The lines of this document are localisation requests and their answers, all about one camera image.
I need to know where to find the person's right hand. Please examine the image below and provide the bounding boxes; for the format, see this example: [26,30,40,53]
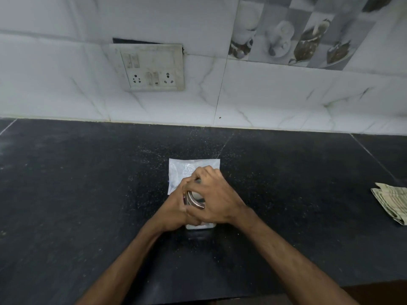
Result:
[184,166,252,225]

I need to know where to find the person's left hand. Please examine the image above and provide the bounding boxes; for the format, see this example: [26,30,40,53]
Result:
[152,179,201,233]

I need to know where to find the glass jar with metal lid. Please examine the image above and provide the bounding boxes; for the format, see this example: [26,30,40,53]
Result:
[183,178,217,231]

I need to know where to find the person's right forearm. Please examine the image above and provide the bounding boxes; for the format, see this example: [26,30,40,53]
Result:
[230,205,360,305]

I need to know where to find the person's left forearm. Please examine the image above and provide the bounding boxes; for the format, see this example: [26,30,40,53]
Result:
[76,219,189,305]

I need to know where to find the white plastic packet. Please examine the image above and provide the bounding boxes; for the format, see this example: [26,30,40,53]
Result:
[167,158,221,196]

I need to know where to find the folded striped cloth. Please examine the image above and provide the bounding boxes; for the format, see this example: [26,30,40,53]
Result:
[370,182,407,226]

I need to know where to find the white wall switchboard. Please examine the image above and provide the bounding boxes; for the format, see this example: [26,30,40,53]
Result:
[107,43,186,92]

